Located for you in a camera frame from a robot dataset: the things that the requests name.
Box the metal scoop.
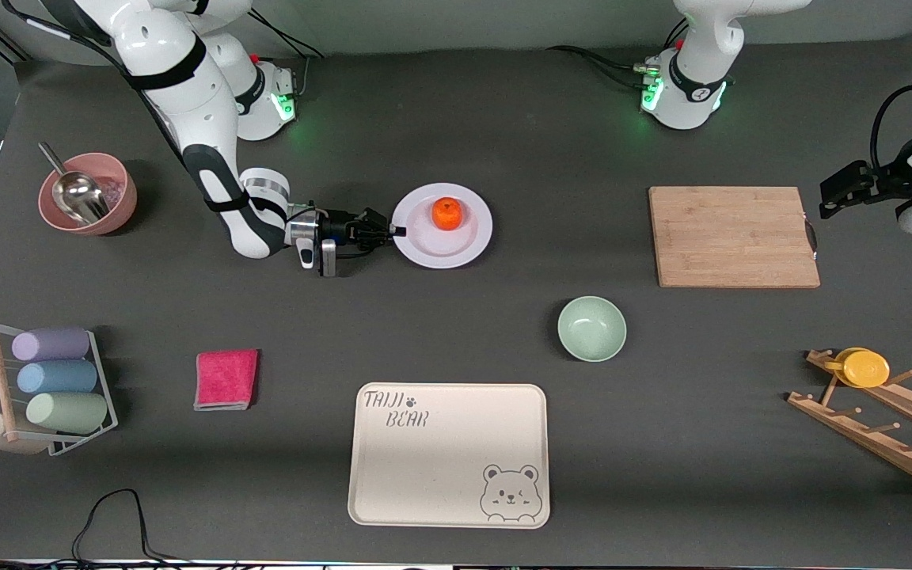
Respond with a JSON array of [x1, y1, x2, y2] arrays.
[[38, 141, 110, 224]]

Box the white ridged plate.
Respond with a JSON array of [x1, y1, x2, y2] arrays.
[[391, 183, 494, 270]]

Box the black left arm base cables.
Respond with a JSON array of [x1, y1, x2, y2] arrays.
[[545, 20, 688, 89]]

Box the pink bowl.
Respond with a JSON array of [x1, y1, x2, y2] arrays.
[[38, 153, 139, 237]]

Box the black arm base cables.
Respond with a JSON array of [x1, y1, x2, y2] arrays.
[[545, 20, 688, 89], [250, 8, 325, 102]]

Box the orange fruit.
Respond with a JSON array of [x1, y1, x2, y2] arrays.
[[431, 197, 464, 232]]

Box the pink folded cloth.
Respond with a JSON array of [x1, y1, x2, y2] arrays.
[[193, 349, 260, 412]]

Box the purple cup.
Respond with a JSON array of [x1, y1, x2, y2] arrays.
[[12, 327, 91, 363]]

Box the green cup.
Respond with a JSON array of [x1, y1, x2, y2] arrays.
[[25, 392, 109, 435]]

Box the wooden peg dish rack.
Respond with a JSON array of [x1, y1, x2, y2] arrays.
[[787, 349, 912, 499]]

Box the black right arm base cables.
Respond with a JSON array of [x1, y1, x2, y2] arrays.
[[250, 8, 325, 102]]

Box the beige bear print tray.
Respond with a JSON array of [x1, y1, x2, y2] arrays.
[[348, 382, 551, 529]]

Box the wooden cutting board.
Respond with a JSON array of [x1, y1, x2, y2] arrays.
[[648, 186, 821, 289]]

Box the yellow cup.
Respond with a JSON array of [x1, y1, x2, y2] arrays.
[[824, 347, 891, 389]]

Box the black floor cable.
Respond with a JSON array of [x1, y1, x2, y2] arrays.
[[0, 488, 235, 570]]

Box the blue cup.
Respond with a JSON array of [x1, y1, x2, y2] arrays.
[[17, 359, 99, 396]]

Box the white wire cup rack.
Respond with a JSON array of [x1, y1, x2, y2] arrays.
[[0, 317, 120, 458]]

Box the light green bowl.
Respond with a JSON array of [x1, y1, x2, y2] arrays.
[[557, 296, 628, 363]]

